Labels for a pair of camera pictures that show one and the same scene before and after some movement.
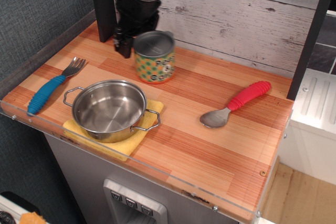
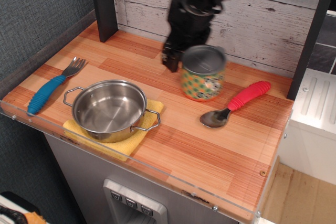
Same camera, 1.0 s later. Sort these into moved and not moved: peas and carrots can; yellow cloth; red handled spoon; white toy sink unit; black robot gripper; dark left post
Moved: peas and carrots can; black robot gripper
Not moved: red handled spoon; white toy sink unit; dark left post; yellow cloth
